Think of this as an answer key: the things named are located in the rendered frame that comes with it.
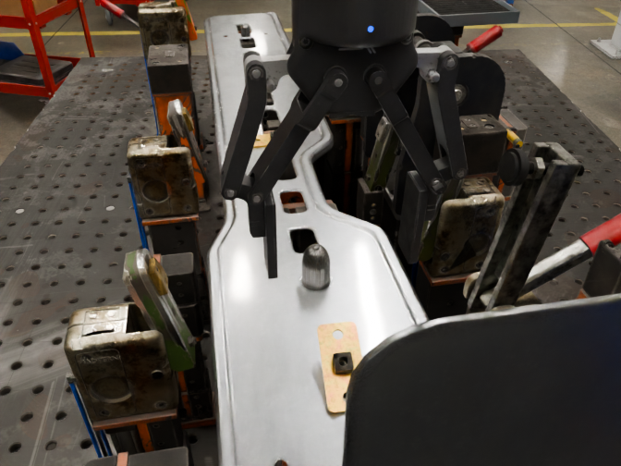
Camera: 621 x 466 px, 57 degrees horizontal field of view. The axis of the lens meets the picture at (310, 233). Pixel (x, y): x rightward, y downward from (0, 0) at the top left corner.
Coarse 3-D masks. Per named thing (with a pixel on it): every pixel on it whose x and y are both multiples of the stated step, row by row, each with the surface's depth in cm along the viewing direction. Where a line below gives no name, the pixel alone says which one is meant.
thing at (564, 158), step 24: (552, 144) 45; (504, 168) 44; (528, 168) 42; (552, 168) 43; (576, 168) 43; (528, 192) 47; (552, 192) 44; (504, 216) 49; (528, 216) 45; (552, 216) 45; (504, 240) 50; (528, 240) 46; (504, 264) 50; (528, 264) 48; (480, 288) 53; (504, 288) 49
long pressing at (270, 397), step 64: (320, 128) 94; (320, 192) 78; (256, 256) 68; (384, 256) 67; (256, 320) 59; (320, 320) 59; (384, 320) 59; (256, 384) 53; (320, 384) 53; (256, 448) 47; (320, 448) 47
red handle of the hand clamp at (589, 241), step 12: (600, 228) 50; (612, 228) 49; (576, 240) 51; (588, 240) 50; (600, 240) 49; (612, 240) 49; (564, 252) 51; (576, 252) 50; (588, 252) 50; (540, 264) 51; (552, 264) 51; (564, 264) 50; (576, 264) 50; (540, 276) 51; (552, 276) 51; (492, 288) 52; (528, 288) 51
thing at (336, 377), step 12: (324, 324) 54; (336, 324) 54; (348, 324) 54; (324, 336) 54; (348, 336) 54; (324, 348) 53; (336, 348) 53; (348, 348) 53; (324, 360) 52; (336, 360) 52; (348, 360) 52; (360, 360) 53; (324, 372) 52; (336, 372) 51; (348, 372) 52; (324, 384) 51; (336, 384) 51; (336, 396) 51; (336, 408) 50
